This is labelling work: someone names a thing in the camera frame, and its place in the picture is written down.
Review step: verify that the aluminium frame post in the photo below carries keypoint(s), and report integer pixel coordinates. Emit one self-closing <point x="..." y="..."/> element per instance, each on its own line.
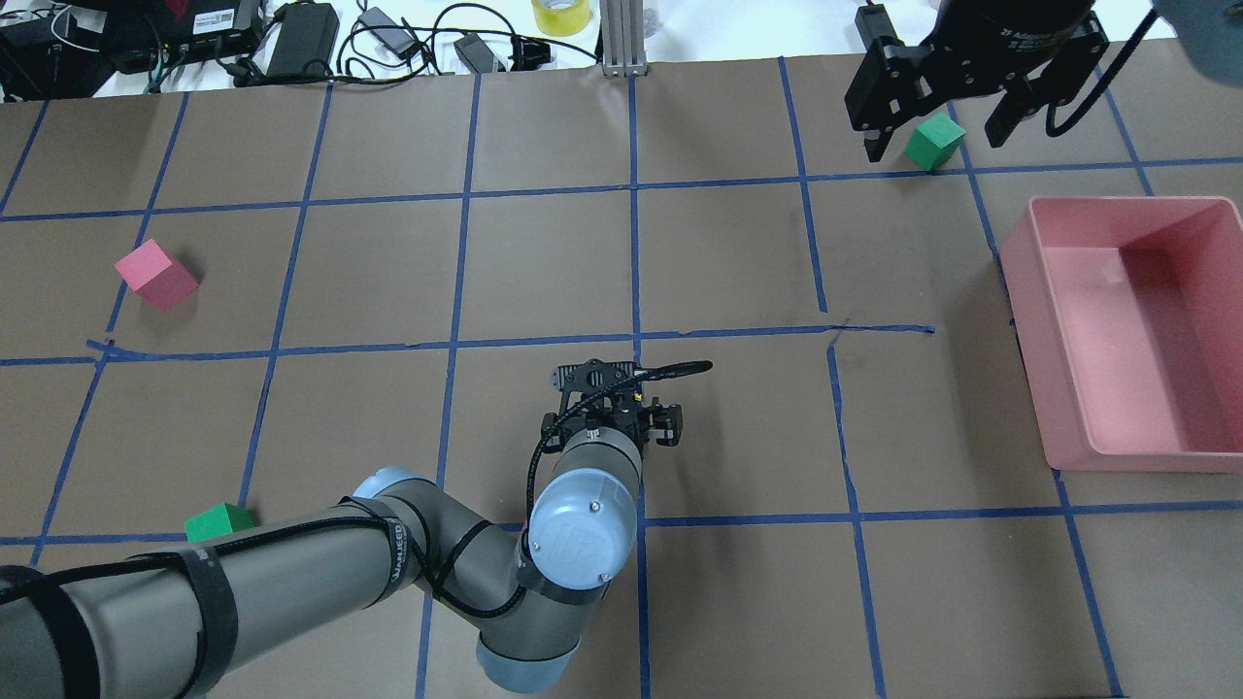
<point x="622" y="39"/>

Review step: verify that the black electronics box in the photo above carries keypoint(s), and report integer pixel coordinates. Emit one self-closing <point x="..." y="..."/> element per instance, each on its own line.
<point x="137" y="32"/>

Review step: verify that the pink cube near left arm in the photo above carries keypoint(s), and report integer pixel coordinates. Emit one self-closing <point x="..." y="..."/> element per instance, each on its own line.
<point x="156" y="275"/>

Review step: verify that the pink plastic bin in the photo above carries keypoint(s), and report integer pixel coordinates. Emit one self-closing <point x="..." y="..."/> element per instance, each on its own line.
<point x="1129" y="313"/>

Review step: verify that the green cube front left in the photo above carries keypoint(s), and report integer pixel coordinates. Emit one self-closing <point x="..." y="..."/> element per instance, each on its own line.
<point x="222" y="519"/>

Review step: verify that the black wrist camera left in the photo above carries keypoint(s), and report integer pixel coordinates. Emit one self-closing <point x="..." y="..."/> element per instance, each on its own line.
<point x="590" y="376"/>

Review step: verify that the green cube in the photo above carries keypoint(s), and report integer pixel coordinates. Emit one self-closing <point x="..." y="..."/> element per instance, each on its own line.
<point x="222" y="519"/>
<point x="934" y="141"/>

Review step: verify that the green cube far right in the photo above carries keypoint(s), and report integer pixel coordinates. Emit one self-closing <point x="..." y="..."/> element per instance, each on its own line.
<point x="934" y="141"/>

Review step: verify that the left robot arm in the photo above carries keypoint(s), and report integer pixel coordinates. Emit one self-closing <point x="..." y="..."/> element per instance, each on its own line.
<point x="173" y="623"/>

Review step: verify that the yellow tape roll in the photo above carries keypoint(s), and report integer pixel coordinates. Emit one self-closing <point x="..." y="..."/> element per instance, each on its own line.
<point x="559" y="18"/>

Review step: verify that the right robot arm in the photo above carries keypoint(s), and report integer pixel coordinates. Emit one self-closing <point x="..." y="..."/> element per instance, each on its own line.
<point x="1209" y="32"/>

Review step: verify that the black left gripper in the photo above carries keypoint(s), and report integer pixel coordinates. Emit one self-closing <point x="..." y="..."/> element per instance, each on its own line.
<point x="666" y="423"/>

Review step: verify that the black power adapter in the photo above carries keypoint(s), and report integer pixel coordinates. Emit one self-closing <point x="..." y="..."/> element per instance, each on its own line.
<point x="874" y="26"/>

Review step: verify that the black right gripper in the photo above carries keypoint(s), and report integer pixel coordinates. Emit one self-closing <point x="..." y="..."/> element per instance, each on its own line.
<point x="1010" y="44"/>

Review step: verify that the black power brick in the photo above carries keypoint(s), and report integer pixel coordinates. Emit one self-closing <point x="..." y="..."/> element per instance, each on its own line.
<point x="307" y="34"/>

